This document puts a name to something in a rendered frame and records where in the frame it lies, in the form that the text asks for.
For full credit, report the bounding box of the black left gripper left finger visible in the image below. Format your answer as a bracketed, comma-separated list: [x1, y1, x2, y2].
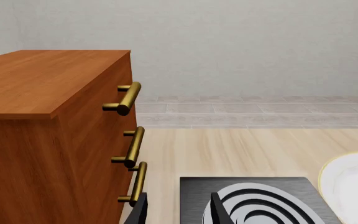
[124, 192, 149, 224]

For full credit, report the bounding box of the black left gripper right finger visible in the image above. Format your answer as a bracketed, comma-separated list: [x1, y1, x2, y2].
[210, 192, 236, 224]

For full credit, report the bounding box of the flat black stove plate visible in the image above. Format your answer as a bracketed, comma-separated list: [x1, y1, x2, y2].
[179, 176, 343, 224]

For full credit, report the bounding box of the white plate with yellow rim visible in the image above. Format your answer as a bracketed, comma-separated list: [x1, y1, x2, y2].
[318, 151, 358, 224]

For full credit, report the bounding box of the wooden cabinet with drawers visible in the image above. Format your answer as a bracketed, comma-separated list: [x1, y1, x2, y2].
[0, 49, 142, 224]

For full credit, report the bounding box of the brass drawer handle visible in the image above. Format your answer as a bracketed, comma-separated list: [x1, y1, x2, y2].
[111, 126, 145, 169]
[117, 161, 149, 208]
[101, 81, 142, 116]

